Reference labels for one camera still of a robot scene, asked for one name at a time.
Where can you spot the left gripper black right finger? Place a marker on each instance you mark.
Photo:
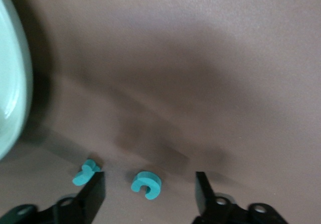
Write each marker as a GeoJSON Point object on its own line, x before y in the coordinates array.
{"type": "Point", "coordinates": [205, 196]}

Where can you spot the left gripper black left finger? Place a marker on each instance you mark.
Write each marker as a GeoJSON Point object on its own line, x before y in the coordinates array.
{"type": "Point", "coordinates": [90, 196]}

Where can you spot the teal letter l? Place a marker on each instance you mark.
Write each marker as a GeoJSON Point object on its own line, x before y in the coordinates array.
{"type": "Point", "coordinates": [81, 178]}

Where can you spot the teal foam letter c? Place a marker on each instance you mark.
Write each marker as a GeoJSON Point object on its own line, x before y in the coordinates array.
{"type": "Point", "coordinates": [136, 183]}

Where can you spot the light green plate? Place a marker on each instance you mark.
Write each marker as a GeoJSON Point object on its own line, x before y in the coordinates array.
{"type": "Point", "coordinates": [12, 83]}

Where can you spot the brown table cover mat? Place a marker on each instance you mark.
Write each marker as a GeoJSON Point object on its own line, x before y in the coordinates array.
{"type": "Point", "coordinates": [200, 58]}

